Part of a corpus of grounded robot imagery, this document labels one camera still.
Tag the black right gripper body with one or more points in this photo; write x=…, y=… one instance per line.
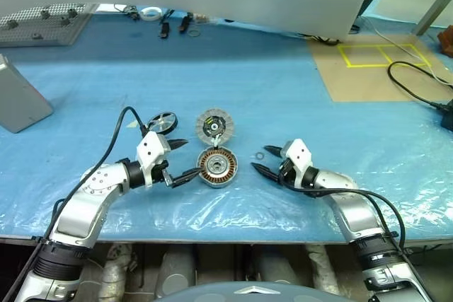
x=286, y=172

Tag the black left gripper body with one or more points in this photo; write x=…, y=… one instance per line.
x=163, y=174

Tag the spoked rotor with black rim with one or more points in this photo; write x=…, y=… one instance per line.
x=162, y=122

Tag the grey motor lid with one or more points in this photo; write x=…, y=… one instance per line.
x=201, y=128

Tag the grey motor housing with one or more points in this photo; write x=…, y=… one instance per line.
x=226, y=174

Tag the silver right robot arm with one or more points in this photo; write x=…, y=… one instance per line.
x=354, y=206

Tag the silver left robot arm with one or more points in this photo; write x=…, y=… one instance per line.
x=85, y=203

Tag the small metal washer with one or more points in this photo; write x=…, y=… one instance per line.
x=256, y=156

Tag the blue plastic table cover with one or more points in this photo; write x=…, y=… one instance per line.
x=230, y=79

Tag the grey rounded cylinder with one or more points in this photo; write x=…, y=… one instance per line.
x=177, y=266
x=276, y=266

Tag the brown cardboard sheet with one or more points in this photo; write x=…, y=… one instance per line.
x=354, y=79

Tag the black hand tool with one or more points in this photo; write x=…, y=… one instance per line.
x=164, y=29
x=184, y=25

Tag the grey rounded robot body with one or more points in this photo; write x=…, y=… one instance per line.
x=240, y=295

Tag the small copper wound connector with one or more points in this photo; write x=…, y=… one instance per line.
x=200, y=17

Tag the white tape roll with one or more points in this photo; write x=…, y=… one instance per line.
x=143, y=15

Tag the grey metal box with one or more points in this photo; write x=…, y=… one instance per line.
x=21, y=104

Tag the black fixture block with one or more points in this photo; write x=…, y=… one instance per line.
x=36, y=36
x=65, y=21
x=12, y=24
x=72, y=12
x=45, y=13

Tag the grey perforated metal plate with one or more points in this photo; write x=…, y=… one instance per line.
x=53, y=33

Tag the black power adapter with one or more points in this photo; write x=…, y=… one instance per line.
x=447, y=118

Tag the red-brown block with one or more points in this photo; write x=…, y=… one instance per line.
x=446, y=40

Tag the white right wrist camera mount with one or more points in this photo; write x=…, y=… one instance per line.
x=299, y=153

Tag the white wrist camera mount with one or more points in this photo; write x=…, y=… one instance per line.
x=299, y=153
x=152, y=148

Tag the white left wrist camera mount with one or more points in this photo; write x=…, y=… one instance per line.
x=152, y=148

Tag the aluminium profile post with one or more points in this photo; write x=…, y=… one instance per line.
x=430, y=12

